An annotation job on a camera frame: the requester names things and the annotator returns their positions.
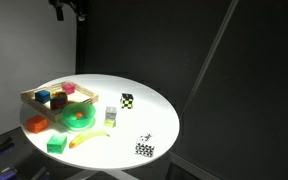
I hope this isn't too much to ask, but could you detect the white round table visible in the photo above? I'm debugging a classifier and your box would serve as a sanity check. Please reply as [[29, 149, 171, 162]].
[[19, 73, 181, 180]]

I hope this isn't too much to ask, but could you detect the yellow banana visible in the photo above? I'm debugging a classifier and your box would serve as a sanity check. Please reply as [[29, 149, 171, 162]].
[[69, 130, 109, 149]]

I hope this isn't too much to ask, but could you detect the orange block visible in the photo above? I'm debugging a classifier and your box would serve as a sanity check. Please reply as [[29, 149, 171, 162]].
[[24, 115, 48, 134]]

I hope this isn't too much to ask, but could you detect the blue cube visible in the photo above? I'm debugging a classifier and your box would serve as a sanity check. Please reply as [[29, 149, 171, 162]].
[[35, 90, 50, 104]]

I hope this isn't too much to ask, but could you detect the multicoloured picture cube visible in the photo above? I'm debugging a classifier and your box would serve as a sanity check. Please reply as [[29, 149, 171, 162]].
[[50, 91, 67, 110]]

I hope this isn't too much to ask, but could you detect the black and green checkered cube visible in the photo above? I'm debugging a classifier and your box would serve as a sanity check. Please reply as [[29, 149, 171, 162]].
[[120, 93, 134, 109]]

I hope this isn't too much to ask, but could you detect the pink cube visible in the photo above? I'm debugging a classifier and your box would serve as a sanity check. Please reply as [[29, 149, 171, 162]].
[[62, 84, 75, 95]]

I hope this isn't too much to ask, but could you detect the black and white patterned card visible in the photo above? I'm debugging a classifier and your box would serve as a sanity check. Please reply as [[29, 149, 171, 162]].
[[135, 134, 155, 157]]

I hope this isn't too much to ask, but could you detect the green translucent bowl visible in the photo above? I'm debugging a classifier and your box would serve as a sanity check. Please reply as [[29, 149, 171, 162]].
[[62, 103, 96, 129]]

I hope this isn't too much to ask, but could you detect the green block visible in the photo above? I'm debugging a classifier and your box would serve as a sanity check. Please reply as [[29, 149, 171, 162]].
[[47, 134, 67, 154]]

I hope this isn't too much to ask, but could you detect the wooden slatted tray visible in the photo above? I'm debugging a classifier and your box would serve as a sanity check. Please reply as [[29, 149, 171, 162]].
[[21, 81, 98, 122]]

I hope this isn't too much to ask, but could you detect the small yellow-green block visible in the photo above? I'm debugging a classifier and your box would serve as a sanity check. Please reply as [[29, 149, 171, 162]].
[[104, 120, 116, 128]]

